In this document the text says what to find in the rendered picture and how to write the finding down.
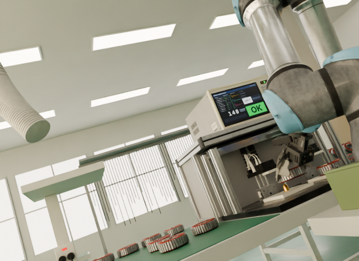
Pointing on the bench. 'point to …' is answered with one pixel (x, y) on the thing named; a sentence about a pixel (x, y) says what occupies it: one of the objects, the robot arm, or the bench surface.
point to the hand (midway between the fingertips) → (289, 174)
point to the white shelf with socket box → (57, 219)
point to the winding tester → (204, 115)
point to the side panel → (198, 191)
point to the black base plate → (298, 198)
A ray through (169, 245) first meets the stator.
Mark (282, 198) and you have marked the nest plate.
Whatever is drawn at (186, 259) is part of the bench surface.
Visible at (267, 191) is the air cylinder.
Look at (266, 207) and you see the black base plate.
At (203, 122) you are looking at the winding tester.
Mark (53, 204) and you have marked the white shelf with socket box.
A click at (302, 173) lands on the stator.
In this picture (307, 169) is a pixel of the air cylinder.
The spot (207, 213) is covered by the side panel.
